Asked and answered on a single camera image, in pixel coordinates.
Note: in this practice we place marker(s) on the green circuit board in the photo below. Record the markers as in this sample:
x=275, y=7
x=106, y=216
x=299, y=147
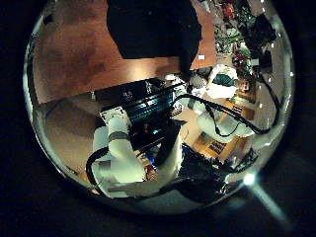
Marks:
x=232, y=36

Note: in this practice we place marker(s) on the striped floor rug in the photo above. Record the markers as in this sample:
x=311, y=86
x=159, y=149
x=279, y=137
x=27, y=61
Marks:
x=219, y=146

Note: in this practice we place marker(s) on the black control box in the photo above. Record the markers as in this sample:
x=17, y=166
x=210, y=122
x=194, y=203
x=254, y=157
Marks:
x=144, y=105

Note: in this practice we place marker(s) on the small white label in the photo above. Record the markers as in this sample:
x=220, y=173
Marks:
x=201, y=57

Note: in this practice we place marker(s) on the white and teal chair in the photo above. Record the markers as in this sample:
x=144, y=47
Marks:
x=223, y=80

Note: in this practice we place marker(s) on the black piece of clothing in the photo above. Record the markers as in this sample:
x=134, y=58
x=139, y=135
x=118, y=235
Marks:
x=151, y=29

